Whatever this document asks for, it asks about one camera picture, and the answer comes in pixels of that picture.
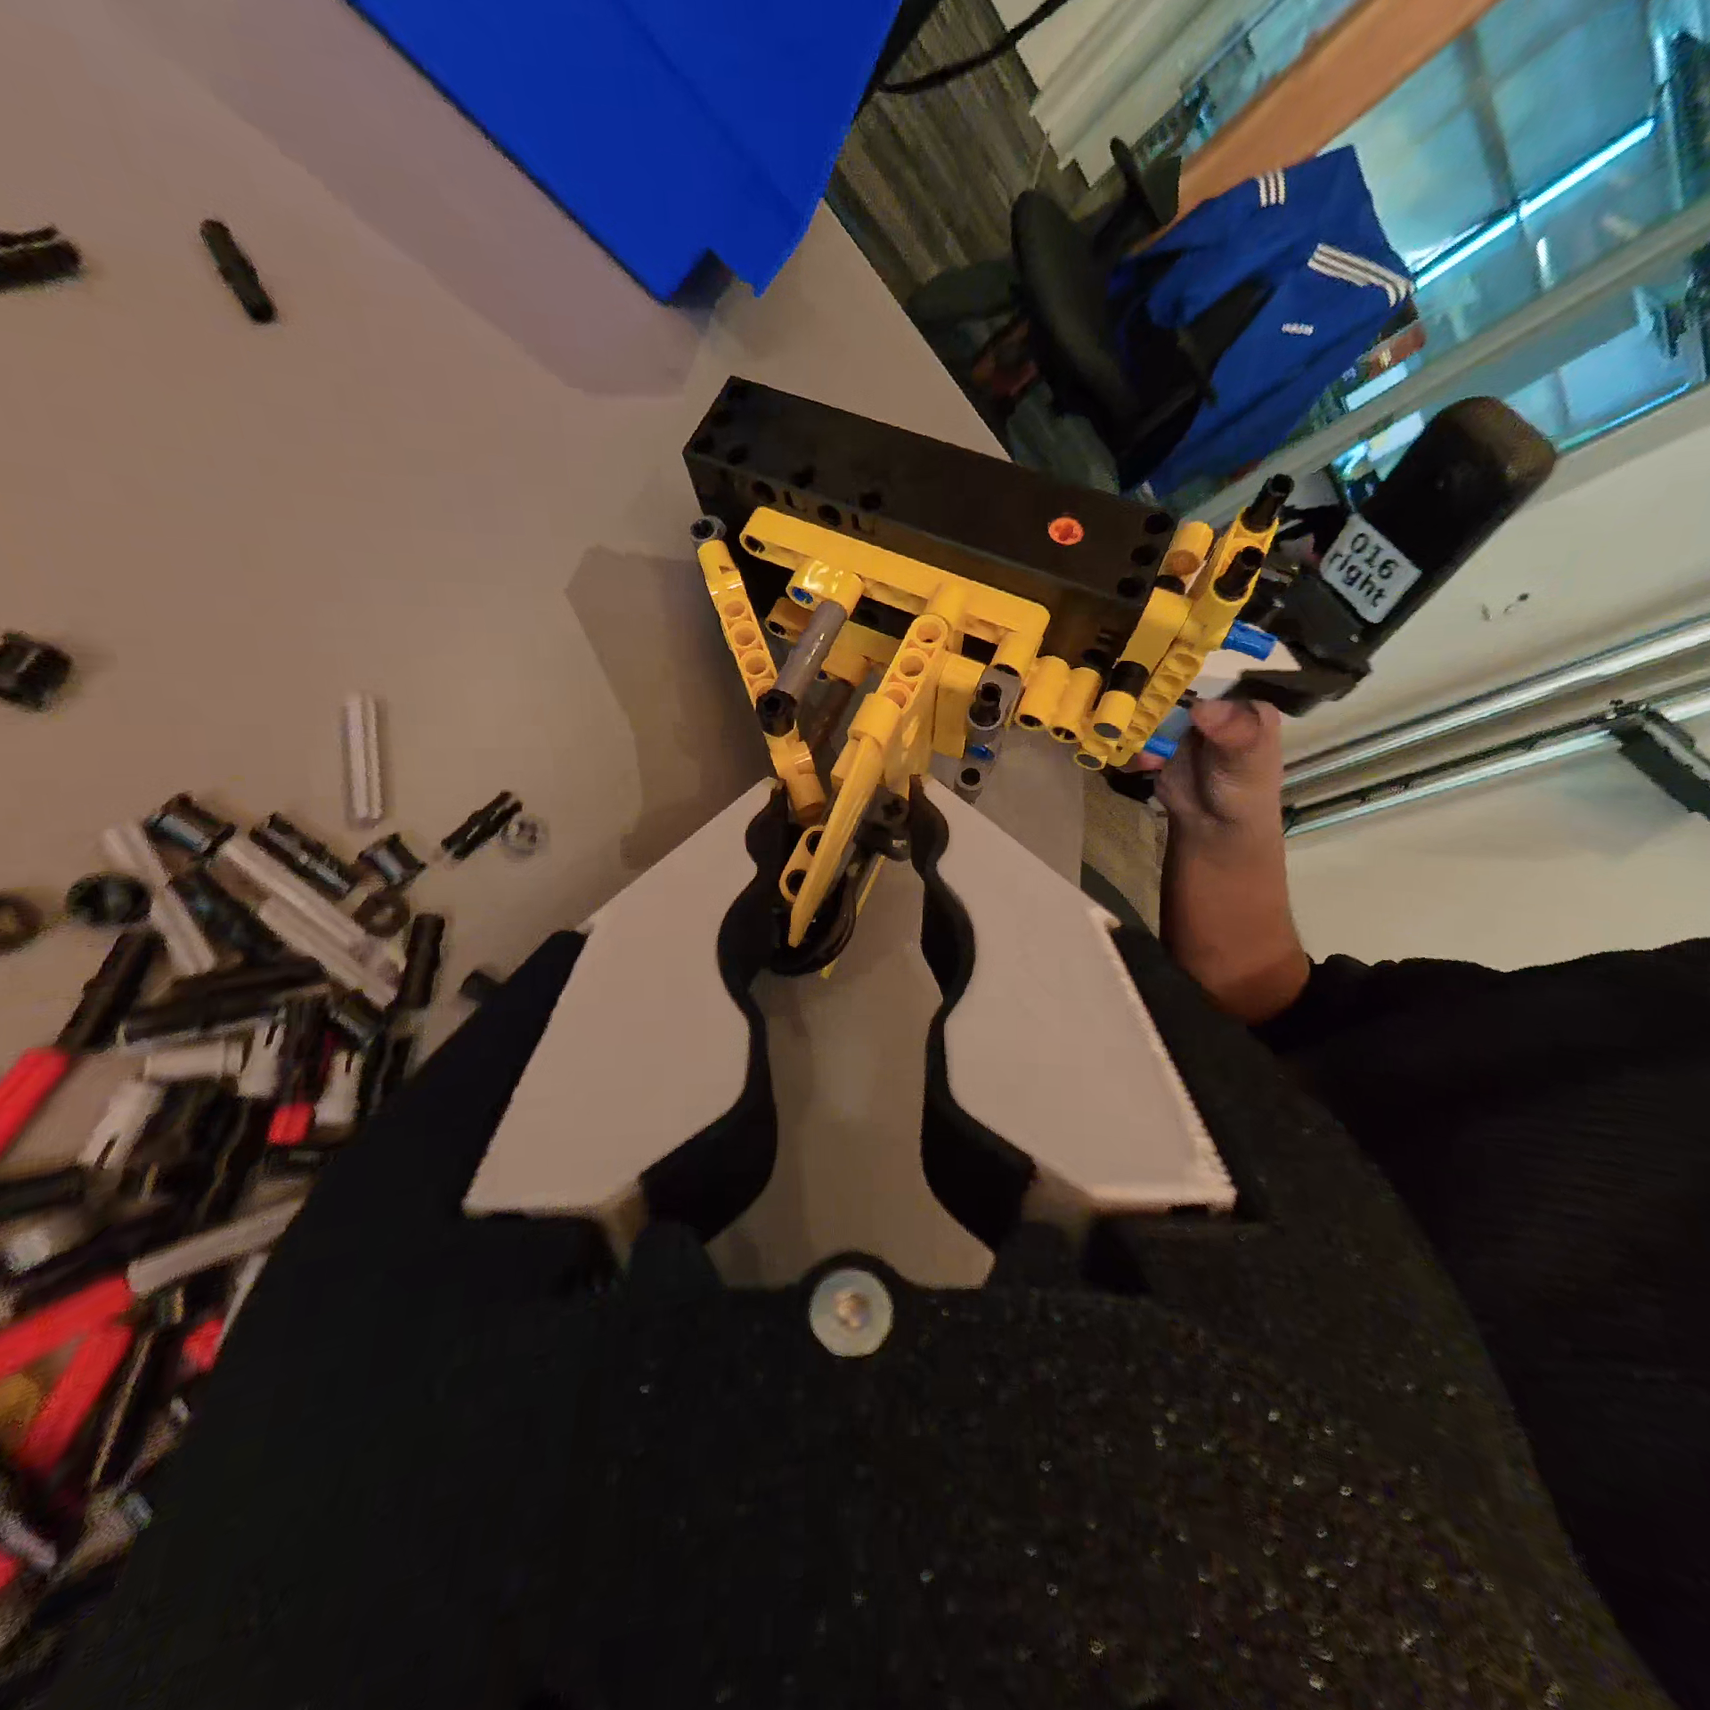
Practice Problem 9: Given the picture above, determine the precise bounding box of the black office chair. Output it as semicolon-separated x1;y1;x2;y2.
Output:
907;134;1202;500

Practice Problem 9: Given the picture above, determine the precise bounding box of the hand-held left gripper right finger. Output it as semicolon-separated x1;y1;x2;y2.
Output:
910;777;1242;1265

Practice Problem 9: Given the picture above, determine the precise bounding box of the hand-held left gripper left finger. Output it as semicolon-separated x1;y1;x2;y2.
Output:
462;779;791;1265

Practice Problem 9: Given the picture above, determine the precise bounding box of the yellow toy brick model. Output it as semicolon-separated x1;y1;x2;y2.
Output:
683;374;1300;986

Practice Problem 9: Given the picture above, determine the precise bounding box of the pile of toy brick parts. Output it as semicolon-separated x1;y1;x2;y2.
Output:
0;787;551;1604

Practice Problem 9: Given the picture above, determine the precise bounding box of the metal door rail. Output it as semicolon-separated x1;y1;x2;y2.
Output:
1280;619;1710;839

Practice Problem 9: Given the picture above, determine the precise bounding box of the blue plastic bin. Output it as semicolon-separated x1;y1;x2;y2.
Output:
345;0;907;304

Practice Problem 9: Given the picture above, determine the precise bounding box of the blue striped jacket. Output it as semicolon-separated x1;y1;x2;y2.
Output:
1108;142;1420;504

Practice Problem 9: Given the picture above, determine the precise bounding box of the person's right hand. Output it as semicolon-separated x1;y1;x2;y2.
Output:
1148;696;1310;969

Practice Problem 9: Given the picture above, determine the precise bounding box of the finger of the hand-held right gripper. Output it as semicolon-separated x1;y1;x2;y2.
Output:
1192;647;1305;704

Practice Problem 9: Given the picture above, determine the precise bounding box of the person's right forearm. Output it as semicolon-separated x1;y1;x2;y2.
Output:
1182;935;1710;1284

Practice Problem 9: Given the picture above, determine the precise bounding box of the white toy axle piece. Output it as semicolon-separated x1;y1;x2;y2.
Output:
342;692;385;829

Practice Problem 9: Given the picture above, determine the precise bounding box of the black cable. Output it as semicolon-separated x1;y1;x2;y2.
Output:
867;0;1072;97

